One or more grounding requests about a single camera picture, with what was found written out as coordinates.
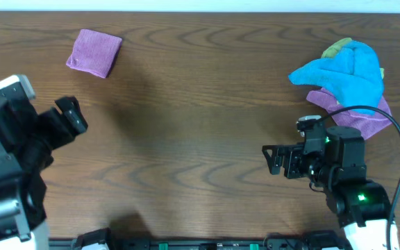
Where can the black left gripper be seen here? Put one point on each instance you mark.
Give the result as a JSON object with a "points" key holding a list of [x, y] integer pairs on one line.
{"points": [[52, 122]]}

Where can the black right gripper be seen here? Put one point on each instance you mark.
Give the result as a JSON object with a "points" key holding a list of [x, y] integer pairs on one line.
{"points": [[291, 162]]}

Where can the purple microfiber cloth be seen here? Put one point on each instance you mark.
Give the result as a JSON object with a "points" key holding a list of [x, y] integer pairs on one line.
{"points": [[94, 52]]}

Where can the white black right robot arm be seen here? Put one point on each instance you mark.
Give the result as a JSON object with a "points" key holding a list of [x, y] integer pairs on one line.
{"points": [[334, 161]]}

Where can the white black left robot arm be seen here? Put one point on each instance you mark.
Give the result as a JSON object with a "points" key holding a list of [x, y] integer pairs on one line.
{"points": [[23, 221]]}

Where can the purple cloth under pile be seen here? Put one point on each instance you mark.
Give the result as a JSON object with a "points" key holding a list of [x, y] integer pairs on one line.
{"points": [[368, 125]]}

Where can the blue microfiber cloth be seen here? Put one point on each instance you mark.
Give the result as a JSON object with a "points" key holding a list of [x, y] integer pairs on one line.
{"points": [[353, 75]]}

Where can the green cloth under blue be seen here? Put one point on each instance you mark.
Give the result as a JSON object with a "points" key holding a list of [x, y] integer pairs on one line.
{"points": [[335, 48]]}

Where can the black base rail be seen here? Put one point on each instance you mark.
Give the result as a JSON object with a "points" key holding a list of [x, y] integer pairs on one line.
{"points": [[268, 244]]}

